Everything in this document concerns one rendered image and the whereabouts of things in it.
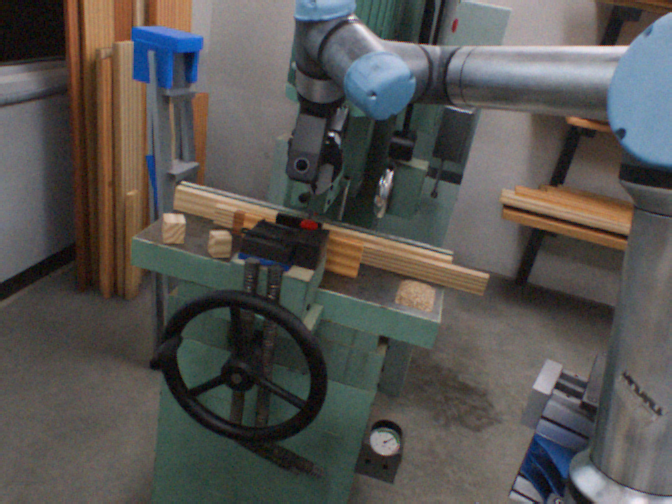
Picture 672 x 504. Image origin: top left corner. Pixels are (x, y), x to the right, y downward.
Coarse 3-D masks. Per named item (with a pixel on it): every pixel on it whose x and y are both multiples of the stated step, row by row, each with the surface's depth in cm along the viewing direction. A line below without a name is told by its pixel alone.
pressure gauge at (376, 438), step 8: (376, 424) 114; (384, 424) 113; (392, 424) 114; (376, 432) 113; (384, 432) 113; (392, 432) 112; (400, 432) 114; (368, 440) 114; (376, 440) 114; (384, 440) 113; (392, 440) 113; (400, 440) 112; (376, 448) 114; (384, 448) 114; (392, 448) 114; (400, 448) 113
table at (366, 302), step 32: (160, 224) 123; (192, 224) 126; (160, 256) 116; (192, 256) 114; (224, 288) 116; (320, 288) 111; (352, 288) 114; (384, 288) 116; (256, 320) 105; (320, 320) 112; (352, 320) 112; (384, 320) 111; (416, 320) 109
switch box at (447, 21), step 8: (440, 0) 128; (448, 0) 128; (456, 0) 127; (448, 8) 128; (456, 8) 131; (448, 16) 129; (448, 24) 129; (432, 32) 131; (440, 32) 130; (448, 32) 130; (432, 40) 131; (440, 40) 131; (448, 40) 136
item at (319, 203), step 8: (296, 184) 117; (336, 184) 123; (296, 192) 117; (304, 192) 117; (328, 192) 116; (336, 192) 126; (296, 200) 118; (312, 200) 117; (320, 200) 117; (328, 200) 118; (304, 208) 118; (312, 208) 118; (320, 208) 117
